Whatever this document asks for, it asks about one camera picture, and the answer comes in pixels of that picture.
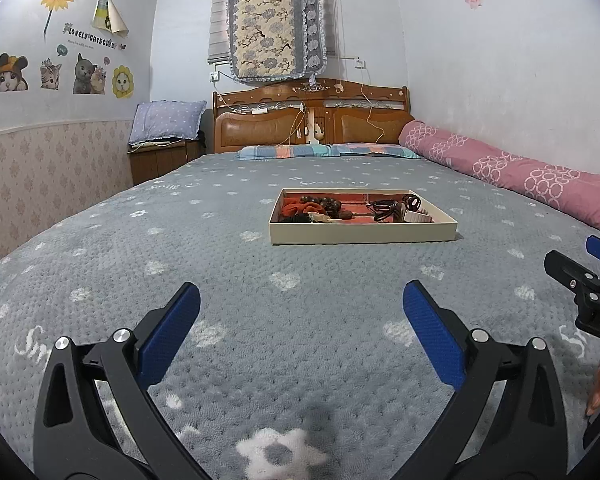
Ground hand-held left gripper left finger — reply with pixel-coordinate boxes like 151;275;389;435
32;281;216;480

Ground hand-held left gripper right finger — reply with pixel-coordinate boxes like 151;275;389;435
390;280;564;480

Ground cream tray with red lining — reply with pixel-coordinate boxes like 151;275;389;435
268;188;459;246

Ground black cord bracelet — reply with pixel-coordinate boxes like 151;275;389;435
370;199;402;222

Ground brown wooden bead bracelet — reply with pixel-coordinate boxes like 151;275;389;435
305;198;357;221

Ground pink rolled quilt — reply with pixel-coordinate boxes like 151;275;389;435
397;120;600;241

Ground grey flower-print bedspread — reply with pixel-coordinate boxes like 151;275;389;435
0;152;600;480

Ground wooden nightstand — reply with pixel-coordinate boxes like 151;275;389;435
127;138;206;186

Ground orange scrunchie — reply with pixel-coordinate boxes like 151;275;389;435
279;197;322;219

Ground plaid pillow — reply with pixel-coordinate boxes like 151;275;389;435
329;142;422;160
236;144;332;161

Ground purple dotted pillow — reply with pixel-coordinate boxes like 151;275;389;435
128;100;208;146

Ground wooden bed headboard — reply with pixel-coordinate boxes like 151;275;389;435
212;78;415;155

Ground small beige hanging toy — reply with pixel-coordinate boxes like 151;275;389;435
305;114;327;144

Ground floral hanging quilt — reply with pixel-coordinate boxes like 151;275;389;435
225;0;330;84

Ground orange cable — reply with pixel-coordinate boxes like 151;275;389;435
359;67;387;145

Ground cat wall stickers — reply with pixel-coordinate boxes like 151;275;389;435
0;22;134;101

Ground curled paper wall calendar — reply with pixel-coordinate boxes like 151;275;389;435
92;0;130;39

